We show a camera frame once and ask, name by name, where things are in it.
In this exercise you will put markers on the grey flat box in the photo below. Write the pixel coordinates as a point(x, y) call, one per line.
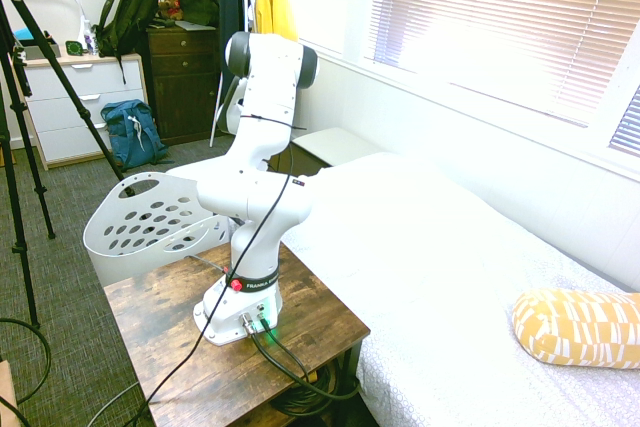
point(40, 52)

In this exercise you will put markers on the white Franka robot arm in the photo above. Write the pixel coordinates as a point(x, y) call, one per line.
point(260, 97)

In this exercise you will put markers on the black camera tripod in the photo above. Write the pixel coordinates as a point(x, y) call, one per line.
point(35, 42)

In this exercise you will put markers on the brown teddy bear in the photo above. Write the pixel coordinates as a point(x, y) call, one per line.
point(170, 6)

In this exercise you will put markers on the white drawer dresser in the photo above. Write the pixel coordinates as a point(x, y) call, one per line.
point(70, 112)

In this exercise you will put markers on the blue backpack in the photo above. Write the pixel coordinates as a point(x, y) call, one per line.
point(132, 134)

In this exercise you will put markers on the green round gadget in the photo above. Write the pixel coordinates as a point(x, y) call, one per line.
point(75, 48)

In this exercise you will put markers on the dark navy hanging garment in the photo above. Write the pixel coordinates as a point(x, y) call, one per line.
point(231, 7)

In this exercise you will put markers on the brown cardboard piece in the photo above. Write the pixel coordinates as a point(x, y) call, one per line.
point(6, 387)

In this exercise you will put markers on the rustic wooden side table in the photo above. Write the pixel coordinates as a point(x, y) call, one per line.
point(165, 327)

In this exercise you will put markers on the white circle-patterned bed duvet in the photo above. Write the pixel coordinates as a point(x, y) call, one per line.
point(450, 272)

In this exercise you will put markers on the white perforated laundry basket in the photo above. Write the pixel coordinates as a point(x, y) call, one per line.
point(100, 242)

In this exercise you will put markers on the yellow patterned bolster pillow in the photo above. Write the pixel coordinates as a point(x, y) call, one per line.
point(575, 327)

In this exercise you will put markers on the white plastic bottle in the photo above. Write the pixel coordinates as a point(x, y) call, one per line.
point(90, 39)

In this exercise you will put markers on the white cushioned bench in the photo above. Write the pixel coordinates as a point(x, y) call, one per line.
point(335, 144)

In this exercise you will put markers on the dark wooden dresser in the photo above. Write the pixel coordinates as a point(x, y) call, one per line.
point(185, 87)

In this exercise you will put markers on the dark green backpack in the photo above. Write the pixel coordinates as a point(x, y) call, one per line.
point(127, 22)

